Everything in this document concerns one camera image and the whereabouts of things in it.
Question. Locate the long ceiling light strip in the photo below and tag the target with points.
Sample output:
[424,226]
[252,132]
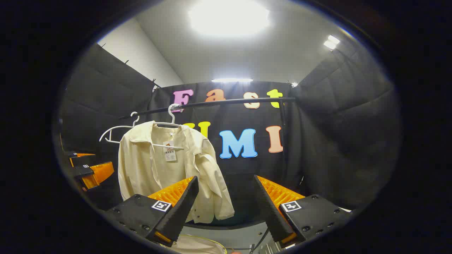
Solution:
[231,80]

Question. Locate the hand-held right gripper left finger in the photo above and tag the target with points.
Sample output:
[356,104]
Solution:
[183,208]

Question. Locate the large ceiling light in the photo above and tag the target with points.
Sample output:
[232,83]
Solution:
[229,17]

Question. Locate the small ceiling light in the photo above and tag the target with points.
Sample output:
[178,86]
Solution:
[331,42]

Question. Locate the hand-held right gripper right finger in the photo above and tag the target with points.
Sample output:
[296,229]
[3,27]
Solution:
[270,208]

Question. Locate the black clothes rack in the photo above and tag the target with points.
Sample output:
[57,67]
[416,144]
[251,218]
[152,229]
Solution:
[229,102]

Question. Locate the cream shirt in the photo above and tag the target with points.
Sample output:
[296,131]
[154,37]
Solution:
[141,169]

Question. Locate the black backdrop cloth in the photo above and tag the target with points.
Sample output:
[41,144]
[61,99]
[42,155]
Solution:
[335,141]

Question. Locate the white clothes hanger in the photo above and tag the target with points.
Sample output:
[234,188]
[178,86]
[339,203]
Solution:
[172,120]
[120,127]

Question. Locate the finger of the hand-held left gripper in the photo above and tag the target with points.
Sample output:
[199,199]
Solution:
[83,171]
[76,154]

